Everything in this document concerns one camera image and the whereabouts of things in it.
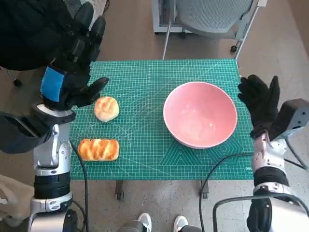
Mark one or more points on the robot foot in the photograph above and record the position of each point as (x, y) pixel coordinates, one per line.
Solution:
(144, 221)
(181, 222)

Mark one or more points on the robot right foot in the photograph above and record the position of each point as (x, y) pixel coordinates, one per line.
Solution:
(181, 222)

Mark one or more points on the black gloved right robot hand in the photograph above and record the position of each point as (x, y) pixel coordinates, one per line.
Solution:
(260, 104)

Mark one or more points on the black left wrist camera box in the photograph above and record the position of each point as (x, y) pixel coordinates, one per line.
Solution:
(19, 137)

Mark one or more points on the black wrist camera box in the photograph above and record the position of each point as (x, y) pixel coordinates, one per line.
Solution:
(19, 137)
(292, 113)

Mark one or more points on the black table leg caster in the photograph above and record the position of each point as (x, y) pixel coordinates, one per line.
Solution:
(119, 191)
(204, 189)

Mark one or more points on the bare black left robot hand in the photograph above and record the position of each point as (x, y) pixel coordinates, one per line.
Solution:
(72, 79)

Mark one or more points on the black jacket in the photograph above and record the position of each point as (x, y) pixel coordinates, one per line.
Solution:
(24, 36)

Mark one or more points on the round toy bread bun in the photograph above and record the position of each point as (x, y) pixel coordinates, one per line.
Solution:
(106, 108)

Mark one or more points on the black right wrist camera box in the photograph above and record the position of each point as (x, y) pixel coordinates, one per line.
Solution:
(292, 113)

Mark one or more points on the white air purifier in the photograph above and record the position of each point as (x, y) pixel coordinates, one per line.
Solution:
(159, 14)
(99, 7)

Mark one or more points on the pink bowl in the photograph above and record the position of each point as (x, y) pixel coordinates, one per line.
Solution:
(200, 113)

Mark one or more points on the grey mesh office chair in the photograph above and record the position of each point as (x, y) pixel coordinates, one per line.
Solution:
(210, 14)

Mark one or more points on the beige cloth bag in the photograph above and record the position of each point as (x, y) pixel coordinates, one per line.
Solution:
(14, 193)

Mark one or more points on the green cutting mat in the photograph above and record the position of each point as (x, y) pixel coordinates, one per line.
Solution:
(144, 84)

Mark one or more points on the long toy bread loaf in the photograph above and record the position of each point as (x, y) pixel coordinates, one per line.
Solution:
(99, 149)

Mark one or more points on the chair legs with casters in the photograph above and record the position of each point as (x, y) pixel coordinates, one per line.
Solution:
(17, 82)

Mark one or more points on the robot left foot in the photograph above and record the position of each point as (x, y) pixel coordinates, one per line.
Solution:
(144, 221)

